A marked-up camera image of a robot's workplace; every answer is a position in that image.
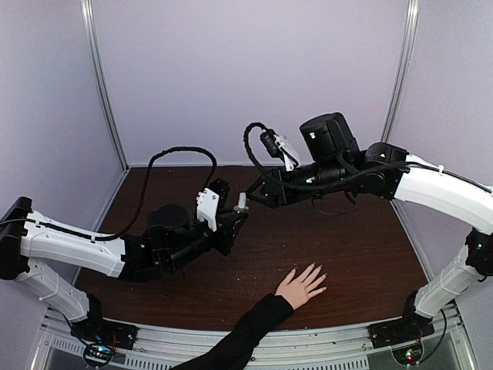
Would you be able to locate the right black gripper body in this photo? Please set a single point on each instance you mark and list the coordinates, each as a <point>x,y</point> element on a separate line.
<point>293,195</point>

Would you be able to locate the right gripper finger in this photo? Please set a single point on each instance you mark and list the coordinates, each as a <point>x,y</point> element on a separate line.
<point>271,202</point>
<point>257,189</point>

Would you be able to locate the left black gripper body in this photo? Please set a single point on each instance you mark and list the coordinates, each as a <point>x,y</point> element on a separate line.
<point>225,229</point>

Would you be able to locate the glitter nail polish bottle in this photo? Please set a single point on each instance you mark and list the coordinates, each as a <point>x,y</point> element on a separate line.
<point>241,205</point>

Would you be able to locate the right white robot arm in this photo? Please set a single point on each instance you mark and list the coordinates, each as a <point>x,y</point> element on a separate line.
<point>385,171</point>

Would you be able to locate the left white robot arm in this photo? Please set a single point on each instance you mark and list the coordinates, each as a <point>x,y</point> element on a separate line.
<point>171,241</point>

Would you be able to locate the black sleeved forearm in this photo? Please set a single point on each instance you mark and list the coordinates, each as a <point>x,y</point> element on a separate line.
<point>235,350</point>

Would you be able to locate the person's bare hand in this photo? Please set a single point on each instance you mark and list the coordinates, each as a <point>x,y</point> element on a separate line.
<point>297,290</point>

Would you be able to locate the left round circuit board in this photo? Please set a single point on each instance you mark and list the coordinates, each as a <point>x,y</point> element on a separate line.
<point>97,354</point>

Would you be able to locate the round circuit board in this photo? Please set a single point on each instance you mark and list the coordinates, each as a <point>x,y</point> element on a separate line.
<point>97,354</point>
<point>408,355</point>

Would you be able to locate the right round circuit board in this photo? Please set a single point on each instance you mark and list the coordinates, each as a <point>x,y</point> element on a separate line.
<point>408,355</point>

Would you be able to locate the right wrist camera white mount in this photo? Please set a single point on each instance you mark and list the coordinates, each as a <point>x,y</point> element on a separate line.
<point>278,147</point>

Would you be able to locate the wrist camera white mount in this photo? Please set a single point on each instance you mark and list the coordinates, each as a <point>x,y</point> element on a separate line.
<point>207,202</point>
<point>278,147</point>

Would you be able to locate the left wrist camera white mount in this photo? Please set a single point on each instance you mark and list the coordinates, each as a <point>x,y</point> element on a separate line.
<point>207,202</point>

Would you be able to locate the right aluminium frame post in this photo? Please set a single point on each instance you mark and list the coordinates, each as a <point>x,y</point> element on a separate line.
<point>403,64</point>

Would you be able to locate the aluminium frame post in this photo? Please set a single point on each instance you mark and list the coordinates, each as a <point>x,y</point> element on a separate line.
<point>403,64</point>
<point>102,90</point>

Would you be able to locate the aluminium front rail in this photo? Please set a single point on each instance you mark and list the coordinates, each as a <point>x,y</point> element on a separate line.
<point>436,343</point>

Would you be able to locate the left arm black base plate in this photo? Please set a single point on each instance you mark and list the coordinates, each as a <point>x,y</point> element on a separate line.
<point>111,333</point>

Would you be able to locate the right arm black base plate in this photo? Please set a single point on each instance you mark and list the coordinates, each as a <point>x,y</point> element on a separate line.
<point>395,332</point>

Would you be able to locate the left aluminium frame post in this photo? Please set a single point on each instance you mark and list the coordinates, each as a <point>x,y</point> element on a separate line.
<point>102,90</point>

